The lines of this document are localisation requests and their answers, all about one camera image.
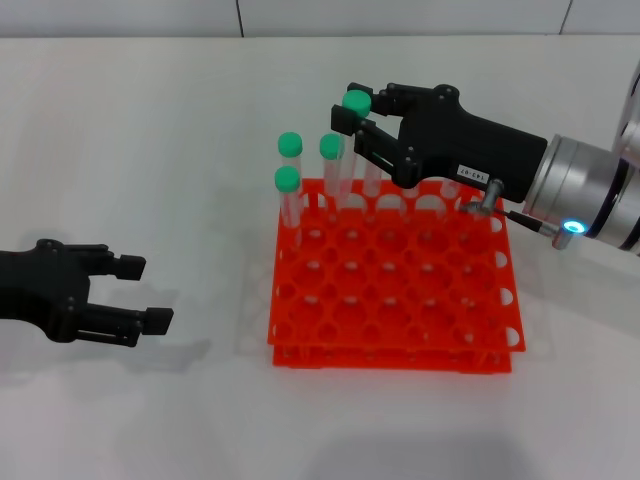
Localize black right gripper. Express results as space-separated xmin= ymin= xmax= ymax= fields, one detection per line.
xmin=330 ymin=82 xmax=550 ymax=204

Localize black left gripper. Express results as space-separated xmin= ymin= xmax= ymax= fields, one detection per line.
xmin=0 ymin=238 xmax=175 ymax=349

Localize clear test tube green cap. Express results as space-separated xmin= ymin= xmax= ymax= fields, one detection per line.
xmin=319 ymin=133 xmax=346 ymax=221
xmin=362 ymin=159 xmax=389 ymax=221
xmin=277 ymin=131 xmax=306 ymax=201
xmin=439 ymin=178 xmax=464 ymax=216
xmin=335 ymin=90 xmax=373 ymax=216
xmin=274 ymin=166 xmax=303 ymax=251
xmin=402 ymin=185 xmax=424 ymax=221

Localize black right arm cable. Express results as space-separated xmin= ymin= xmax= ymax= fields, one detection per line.
xmin=458 ymin=178 xmax=561 ymax=236

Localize orange test tube rack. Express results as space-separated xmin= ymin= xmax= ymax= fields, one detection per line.
xmin=266 ymin=178 xmax=527 ymax=374

